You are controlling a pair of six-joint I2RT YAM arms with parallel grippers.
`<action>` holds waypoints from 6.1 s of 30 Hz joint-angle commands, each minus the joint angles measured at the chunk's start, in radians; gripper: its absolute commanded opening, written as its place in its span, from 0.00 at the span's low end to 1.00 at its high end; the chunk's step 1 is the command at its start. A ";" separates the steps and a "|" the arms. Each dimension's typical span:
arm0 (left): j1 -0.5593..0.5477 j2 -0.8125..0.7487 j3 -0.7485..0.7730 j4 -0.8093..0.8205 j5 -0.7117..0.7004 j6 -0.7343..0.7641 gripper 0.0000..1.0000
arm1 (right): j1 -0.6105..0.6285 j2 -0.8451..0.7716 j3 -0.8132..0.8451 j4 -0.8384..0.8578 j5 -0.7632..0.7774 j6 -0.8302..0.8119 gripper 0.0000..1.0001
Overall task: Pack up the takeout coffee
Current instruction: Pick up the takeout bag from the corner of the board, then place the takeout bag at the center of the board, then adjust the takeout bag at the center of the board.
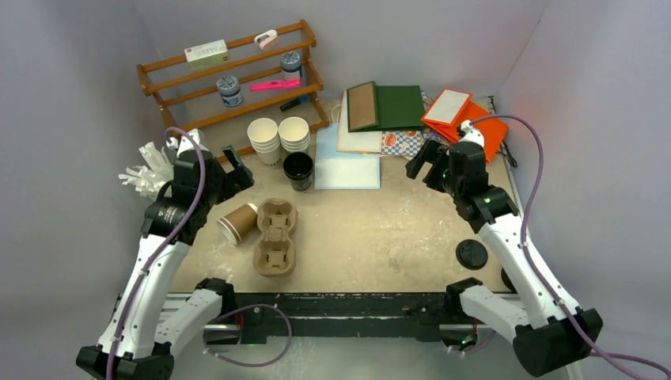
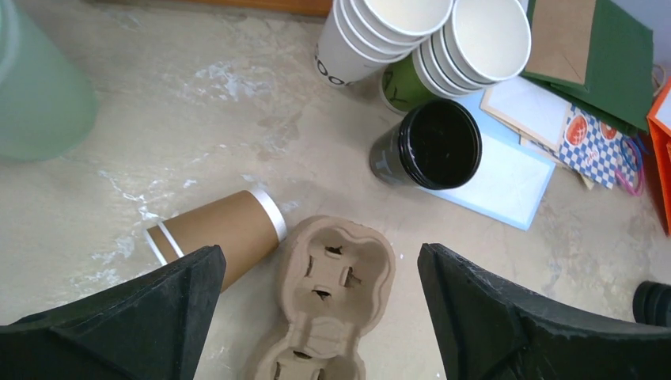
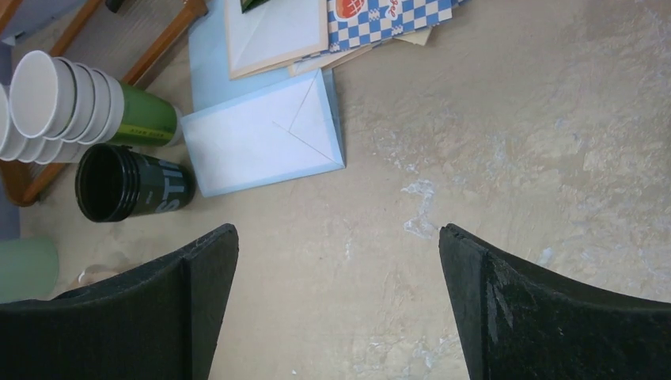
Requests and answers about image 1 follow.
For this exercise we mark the white green box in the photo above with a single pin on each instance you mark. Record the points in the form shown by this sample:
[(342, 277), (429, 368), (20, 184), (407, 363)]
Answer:
[(207, 55)]

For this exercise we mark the green paper bag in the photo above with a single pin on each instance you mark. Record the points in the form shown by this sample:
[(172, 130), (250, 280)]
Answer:
[(372, 107)]

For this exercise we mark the left white cup stack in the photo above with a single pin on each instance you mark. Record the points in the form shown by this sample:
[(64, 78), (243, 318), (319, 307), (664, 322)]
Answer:
[(263, 134)]

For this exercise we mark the blue white jar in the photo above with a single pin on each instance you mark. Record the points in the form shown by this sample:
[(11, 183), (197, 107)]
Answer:
[(291, 65), (229, 89)]

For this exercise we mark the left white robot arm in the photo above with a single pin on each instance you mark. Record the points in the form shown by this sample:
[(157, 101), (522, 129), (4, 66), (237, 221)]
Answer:
[(138, 344)]

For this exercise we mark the right white cup stack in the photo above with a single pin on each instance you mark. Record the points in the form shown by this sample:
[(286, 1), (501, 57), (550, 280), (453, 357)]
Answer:
[(294, 135)]

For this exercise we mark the black cup lid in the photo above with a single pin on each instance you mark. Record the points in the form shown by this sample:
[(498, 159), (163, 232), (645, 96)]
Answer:
[(471, 254)]

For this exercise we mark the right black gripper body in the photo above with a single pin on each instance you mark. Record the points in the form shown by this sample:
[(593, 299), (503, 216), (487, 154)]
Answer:
[(453, 183)]

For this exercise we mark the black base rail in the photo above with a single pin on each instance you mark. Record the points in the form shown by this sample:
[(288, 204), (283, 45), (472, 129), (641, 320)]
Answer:
[(422, 316)]

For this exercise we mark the blue white jar left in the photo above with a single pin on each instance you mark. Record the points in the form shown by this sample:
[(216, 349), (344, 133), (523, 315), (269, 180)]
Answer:
[(229, 89)]

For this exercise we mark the pink marker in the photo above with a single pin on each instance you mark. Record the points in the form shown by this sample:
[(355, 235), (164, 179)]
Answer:
[(275, 85)]

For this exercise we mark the black blue marker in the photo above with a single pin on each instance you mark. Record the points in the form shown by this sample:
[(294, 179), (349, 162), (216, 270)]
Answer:
[(294, 103)]

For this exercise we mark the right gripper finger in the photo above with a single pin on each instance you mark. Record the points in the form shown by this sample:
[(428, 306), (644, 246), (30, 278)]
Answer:
[(435, 178), (428, 153)]

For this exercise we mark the blue checkered paper bag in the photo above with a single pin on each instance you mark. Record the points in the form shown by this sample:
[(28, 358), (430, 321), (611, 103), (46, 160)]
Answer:
[(403, 143)]

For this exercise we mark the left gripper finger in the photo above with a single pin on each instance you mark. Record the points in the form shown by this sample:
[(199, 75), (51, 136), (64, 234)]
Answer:
[(232, 157), (242, 177)]

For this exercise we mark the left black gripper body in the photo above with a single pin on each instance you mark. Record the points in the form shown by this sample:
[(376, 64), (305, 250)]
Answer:
[(221, 188)]

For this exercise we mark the wooden shelf rack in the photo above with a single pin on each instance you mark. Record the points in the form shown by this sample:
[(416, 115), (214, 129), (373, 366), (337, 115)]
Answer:
[(245, 77)]

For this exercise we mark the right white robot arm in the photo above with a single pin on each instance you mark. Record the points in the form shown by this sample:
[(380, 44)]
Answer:
[(546, 331)]

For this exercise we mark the white cup stack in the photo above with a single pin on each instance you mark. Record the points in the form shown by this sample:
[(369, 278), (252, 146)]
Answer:
[(263, 134), (294, 135)]

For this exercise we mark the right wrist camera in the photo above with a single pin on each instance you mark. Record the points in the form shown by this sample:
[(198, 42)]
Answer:
[(467, 132)]

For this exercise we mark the white pink clip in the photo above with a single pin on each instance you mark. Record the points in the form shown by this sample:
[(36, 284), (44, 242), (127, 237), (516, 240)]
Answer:
[(265, 38)]

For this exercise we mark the black lid stack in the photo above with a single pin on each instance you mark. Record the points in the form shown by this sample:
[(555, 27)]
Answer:
[(507, 281)]

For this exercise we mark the pulp cup carrier tray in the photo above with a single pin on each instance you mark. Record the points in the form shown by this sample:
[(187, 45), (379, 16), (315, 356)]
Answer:
[(275, 254)]

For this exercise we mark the brown paper cup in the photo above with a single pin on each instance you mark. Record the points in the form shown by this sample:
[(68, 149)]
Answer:
[(239, 223)]

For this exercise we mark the black paper cup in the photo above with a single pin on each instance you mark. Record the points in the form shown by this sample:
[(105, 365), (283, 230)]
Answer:
[(299, 168)]

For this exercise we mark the blue white jar right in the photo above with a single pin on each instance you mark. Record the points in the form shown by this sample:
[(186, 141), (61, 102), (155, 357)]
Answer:
[(291, 65)]

